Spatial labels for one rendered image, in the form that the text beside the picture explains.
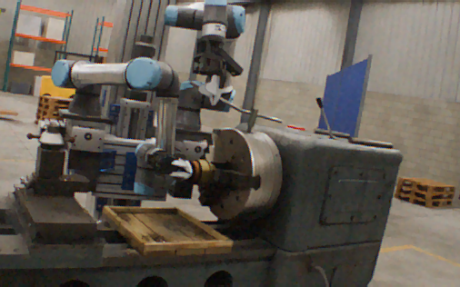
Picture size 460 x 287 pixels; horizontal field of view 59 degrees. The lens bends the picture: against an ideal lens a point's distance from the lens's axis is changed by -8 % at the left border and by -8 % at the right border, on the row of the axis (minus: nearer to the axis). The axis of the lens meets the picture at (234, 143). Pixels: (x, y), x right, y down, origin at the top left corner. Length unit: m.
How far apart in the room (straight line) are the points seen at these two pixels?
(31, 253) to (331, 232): 1.04
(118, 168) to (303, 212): 0.92
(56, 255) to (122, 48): 1.32
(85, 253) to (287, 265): 0.72
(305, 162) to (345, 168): 0.21
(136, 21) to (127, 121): 0.49
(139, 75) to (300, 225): 0.77
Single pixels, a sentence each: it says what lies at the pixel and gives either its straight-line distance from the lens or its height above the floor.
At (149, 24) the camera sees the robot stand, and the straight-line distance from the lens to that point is 2.24.
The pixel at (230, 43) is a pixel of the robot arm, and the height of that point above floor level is 1.58.
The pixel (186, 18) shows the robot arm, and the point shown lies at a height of 1.58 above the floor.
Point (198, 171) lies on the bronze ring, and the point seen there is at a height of 1.09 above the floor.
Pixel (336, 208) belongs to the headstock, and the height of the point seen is 1.02.
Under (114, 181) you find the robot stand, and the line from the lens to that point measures 2.05.
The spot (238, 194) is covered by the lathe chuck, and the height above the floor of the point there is 1.03.
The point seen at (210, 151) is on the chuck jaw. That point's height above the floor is 1.15.
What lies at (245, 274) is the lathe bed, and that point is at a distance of 1.51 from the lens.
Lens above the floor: 1.33
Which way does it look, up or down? 5 degrees down
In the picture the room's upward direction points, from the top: 10 degrees clockwise
